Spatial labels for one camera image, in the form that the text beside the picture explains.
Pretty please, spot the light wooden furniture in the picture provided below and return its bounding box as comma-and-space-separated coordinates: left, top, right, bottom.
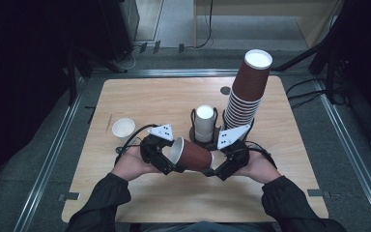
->
192, 0, 347, 49

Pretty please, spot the grey metal table bracket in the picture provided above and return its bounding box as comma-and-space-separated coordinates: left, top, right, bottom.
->
306, 188, 331, 198
57, 191, 82, 202

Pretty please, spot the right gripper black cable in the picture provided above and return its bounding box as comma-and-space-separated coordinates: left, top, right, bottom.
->
244, 140, 278, 170

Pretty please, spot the stack of brown paper cups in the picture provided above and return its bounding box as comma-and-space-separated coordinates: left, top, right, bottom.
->
222, 48, 274, 131

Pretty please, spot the black hanging cable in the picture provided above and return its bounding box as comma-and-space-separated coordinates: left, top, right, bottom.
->
194, 0, 214, 49

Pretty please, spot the black cabinet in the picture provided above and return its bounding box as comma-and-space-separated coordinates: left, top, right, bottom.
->
98, 0, 135, 62

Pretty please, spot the aluminium floor rail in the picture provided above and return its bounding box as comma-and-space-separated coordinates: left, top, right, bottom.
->
312, 76, 371, 232
13, 76, 89, 232

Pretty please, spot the stack of white paper cups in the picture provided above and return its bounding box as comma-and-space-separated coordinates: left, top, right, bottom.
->
194, 104, 215, 144

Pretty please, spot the person's left hand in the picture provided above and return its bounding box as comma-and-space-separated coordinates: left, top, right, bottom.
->
110, 146, 160, 183

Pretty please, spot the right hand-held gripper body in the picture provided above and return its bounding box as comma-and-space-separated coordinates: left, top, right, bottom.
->
215, 124, 251, 182

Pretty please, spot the single brown paper cup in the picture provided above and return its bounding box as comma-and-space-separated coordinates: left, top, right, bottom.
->
168, 136, 215, 173

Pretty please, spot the person's right hand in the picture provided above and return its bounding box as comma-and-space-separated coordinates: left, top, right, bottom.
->
235, 150, 283, 185

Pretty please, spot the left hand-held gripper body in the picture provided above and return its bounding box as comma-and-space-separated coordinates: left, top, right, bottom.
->
139, 124, 176, 176

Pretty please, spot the black floor cable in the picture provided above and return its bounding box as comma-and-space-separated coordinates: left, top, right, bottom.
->
285, 77, 327, 98
289, 91, 328, 109

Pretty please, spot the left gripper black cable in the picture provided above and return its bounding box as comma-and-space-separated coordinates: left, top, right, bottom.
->
114, 123, 159, 167

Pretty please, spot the white floor cable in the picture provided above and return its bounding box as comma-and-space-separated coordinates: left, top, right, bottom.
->
119, 44, 143, 71

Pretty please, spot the brown cup holder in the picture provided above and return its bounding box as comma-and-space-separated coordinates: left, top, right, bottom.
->
188, 107, 222, 151
219, 109, 256, 143

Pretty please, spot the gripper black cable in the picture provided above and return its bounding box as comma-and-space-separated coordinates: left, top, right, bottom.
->
114, 123, 159, 167
244, 140, 278, 170

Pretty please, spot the single white paper cup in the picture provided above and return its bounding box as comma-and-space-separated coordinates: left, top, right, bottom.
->
111, 117, 137, 145

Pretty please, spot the black tripod stand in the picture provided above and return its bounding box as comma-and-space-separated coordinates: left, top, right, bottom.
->
271, 0, 341, 96

